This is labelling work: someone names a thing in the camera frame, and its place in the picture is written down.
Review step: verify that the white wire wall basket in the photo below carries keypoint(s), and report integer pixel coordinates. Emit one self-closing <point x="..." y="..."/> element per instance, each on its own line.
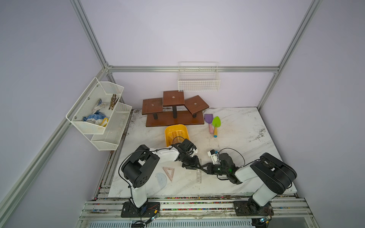
<point x="198" y="77"/>

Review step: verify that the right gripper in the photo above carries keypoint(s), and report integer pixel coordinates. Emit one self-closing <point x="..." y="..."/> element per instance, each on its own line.
<point x="209" y="168"/>

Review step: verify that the yellow item in bin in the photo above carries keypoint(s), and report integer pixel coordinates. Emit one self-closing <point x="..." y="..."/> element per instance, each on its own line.
<point x="104" y="122"/>

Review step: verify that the yellow plastic storage box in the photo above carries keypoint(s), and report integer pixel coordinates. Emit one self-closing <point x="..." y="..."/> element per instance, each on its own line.
<point x="175" y="134"/>

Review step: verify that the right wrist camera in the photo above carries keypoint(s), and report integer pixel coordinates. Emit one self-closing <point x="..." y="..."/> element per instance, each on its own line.
<point x="213" y="155"/>

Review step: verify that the lower white mesh bin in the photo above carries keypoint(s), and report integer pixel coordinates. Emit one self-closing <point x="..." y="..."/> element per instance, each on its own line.
<point x="110" y="139"/>

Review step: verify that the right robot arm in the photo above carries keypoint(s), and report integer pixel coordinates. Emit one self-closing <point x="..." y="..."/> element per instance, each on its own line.
<point x="276" y="176"/>

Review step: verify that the upper white mesh bin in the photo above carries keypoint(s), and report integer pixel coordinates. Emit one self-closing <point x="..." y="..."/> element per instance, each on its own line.
<point x="93" y="106"/>

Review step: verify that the blue clear protractor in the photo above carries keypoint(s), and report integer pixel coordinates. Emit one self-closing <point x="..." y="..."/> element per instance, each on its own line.
<point x="161" y="180"/>

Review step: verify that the short clear stencil ruler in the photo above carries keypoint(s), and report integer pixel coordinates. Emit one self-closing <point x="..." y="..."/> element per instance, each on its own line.
<point x="199" y="173"/>

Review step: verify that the brown wooden tiered stand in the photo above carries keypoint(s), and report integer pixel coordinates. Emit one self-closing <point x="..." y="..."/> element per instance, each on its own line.
<point x="173" y="108"/>

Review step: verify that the white mesh bin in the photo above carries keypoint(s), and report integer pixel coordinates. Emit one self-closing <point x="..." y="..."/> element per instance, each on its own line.
<point x="93" y="106"/>
<point x="110" y="139"/>

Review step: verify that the purple toy shovel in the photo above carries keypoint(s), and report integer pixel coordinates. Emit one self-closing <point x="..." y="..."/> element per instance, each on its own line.
<point x="209" y="119"/>

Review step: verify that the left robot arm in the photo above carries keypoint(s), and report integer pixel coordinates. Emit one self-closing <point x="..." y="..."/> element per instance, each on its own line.
<point x="137" y="168"/>

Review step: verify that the small pink set square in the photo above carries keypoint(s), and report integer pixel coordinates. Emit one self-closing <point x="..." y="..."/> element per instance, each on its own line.
<point x="169" y="172"/>

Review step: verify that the brown clothespins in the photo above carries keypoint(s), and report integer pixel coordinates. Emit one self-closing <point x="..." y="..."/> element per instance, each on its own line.
<point x="113" y="101"/>

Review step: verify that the green toy trowel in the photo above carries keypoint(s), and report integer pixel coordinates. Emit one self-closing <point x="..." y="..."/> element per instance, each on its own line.
<point x="216" y="124"/>

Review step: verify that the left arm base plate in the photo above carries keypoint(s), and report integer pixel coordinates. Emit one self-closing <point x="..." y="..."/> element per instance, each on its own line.
<point x="148" y="210"/>

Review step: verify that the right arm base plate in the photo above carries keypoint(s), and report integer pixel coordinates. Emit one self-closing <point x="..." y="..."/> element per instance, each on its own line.
<point x="251" y="208"/>

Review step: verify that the blue white cloth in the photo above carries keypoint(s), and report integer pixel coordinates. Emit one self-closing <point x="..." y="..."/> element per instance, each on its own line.
<point x="97" y="116"/>

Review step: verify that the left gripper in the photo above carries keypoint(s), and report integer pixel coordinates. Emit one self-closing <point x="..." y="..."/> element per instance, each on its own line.
<point x="193" y="165"/>

